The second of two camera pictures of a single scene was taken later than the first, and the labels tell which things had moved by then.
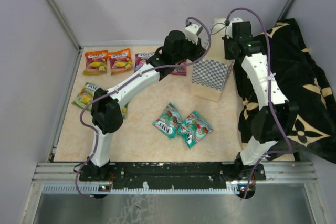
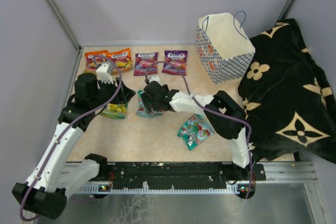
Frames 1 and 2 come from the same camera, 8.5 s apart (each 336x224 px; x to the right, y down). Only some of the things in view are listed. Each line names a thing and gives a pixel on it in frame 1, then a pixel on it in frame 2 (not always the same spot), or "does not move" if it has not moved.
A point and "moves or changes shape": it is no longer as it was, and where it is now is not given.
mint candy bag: x=193 y=129 does not move
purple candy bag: x=140 y=60 does not move
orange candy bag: x=96 y=63 does not move
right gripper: x=227 y=56 to x=147 y=99
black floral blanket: x=304 y=84 does not move
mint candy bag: x=168 y=122 to x=142 y=111
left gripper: x=198 y=50 to x=123 y=94
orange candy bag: x=121 y=61 does not move
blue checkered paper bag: x=212 y=74 moves or changes shape
